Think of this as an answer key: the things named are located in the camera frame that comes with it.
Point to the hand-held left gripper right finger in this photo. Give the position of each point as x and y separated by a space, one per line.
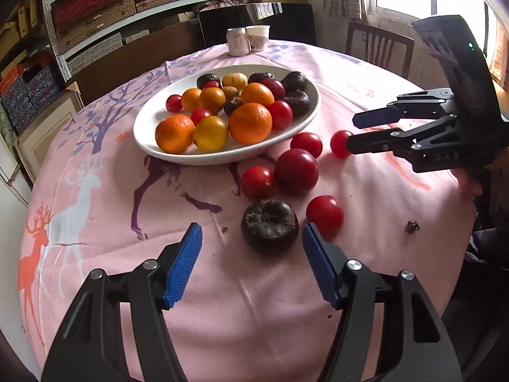
322 266

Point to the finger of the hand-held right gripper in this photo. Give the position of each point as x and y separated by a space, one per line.
370 144
373 116

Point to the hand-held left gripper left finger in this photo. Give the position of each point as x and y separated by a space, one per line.
183 266

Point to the red cherry tomato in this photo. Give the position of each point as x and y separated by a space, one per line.
200 115
339 143
280 114
325 214
173 102
257 182
306 144
212 84

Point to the dark red plum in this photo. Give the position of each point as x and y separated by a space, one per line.
274 88
297 171

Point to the white plate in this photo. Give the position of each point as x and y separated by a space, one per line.
222 157

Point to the orange mandarin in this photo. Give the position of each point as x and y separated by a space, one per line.
175 133
257 94
250 122

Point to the small yellow-orange citrus fruit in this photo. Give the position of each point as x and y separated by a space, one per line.
210 133
191 99
211 100

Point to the small yellow potato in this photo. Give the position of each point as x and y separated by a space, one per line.
234 80

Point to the small olive-brown fruit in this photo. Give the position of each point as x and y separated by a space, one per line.
232 92

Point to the person's right hand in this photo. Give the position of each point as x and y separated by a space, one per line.
469 183

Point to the pink deer-print tablecloth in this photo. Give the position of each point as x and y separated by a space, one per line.
159 215

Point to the dark wooden chair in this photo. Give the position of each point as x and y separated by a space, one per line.
377 32

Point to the small dark stem scrap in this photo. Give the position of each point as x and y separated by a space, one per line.
412 227

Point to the black glossy panel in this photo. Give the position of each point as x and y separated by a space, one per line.
294 24

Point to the pile of patterned storage boxes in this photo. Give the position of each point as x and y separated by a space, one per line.
35 87

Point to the white metal shelf rack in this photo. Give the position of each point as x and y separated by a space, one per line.
55 43

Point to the rows of patterned flat boxes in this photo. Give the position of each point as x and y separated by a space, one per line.
91 4

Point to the wooden picture frame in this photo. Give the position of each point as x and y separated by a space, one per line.
24 143

